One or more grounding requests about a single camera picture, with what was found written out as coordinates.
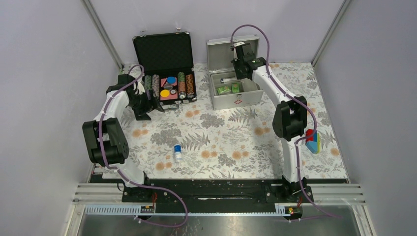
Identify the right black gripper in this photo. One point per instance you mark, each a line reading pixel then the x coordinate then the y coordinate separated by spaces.
pixel 239 76

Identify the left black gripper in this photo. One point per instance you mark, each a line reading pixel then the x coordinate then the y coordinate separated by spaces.
pixel 150 105

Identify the green small box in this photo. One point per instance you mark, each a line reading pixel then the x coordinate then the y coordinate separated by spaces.
pixel 235 88
pixel 223 90

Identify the grey plastic divider tray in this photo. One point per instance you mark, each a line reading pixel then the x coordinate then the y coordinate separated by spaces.
pixel 246 85

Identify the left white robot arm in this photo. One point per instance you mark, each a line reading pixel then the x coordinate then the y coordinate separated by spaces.
pixel 105 140

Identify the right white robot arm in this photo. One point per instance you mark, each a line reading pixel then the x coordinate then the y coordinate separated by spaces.
pixel 290 117

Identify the grey metal medicine box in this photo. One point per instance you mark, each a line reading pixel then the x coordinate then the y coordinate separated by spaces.
pixel 219 58

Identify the black poker chip case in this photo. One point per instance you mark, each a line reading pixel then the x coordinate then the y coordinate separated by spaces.
pixel 168 60

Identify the white blue pill bottle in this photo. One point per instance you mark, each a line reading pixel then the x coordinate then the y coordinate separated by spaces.
pixel 177 153

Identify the floral table mat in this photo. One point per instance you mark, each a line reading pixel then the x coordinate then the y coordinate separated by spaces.
pixel 231 143

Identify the colourful block toy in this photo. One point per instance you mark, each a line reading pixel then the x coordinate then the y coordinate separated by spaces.
pixel 313 143

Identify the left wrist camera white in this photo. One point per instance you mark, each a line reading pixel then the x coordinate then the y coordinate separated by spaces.
pixel 139 88

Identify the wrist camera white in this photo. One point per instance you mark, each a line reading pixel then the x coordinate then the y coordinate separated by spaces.
pixel 237 49
pixel 139 88

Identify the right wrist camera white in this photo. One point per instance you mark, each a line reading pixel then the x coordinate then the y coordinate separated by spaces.
pixel 237 49

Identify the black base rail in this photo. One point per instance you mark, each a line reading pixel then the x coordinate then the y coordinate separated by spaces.
pixel 218 195

